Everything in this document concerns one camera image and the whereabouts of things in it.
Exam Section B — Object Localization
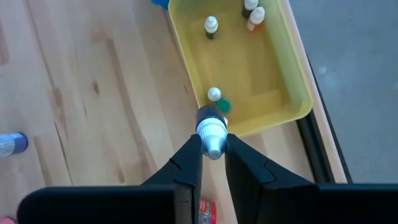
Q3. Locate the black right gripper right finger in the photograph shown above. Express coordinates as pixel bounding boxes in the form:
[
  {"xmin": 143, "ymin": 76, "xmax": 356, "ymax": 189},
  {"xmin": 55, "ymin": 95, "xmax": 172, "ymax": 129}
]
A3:
[{"xmin": 225, "ymin": 133, "xmax": 398, "ymax": 224}]

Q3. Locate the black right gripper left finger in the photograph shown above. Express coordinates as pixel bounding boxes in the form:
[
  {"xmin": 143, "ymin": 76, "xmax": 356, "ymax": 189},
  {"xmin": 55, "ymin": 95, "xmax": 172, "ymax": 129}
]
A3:
[{"xmin": 17, "ymin": 134, "xmax": 203, "ymax": 224}]

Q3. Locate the small metal tin box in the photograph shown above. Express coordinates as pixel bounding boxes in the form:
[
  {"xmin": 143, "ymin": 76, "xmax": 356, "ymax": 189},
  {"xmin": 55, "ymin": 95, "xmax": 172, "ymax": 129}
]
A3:
[{"xmin": 198, "ymin": 198, "xmax": 218, "ymax": 224}]

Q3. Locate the small yellow dropper bottle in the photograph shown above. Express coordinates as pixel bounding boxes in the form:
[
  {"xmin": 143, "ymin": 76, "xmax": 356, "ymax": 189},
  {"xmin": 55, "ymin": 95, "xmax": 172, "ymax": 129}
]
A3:
[{"xmin": 195, "ymin": 105, "xmax": 229, "ymax": 161}]

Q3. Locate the small white-capped dropper bottle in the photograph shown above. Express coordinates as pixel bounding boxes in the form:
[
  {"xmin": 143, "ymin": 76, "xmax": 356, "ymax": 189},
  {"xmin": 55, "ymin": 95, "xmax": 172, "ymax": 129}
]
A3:
[{"xmin": 207, "ymin": 86, "xmax": 223, "ymax": 103}]

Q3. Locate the yellow plastic bin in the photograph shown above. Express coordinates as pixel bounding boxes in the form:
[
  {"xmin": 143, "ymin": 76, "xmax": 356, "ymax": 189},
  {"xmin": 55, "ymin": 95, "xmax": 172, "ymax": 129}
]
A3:
[{"xmin": 167, "ymin": 0, "xmax": 313, "ymax": 138}]

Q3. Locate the blue plastic basket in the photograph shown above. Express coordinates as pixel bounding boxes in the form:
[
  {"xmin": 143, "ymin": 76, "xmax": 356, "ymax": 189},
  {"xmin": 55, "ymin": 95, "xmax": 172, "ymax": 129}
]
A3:
[{"xmin": 151, "ymin": 0, "xmax": 171, "ymax": 10}]

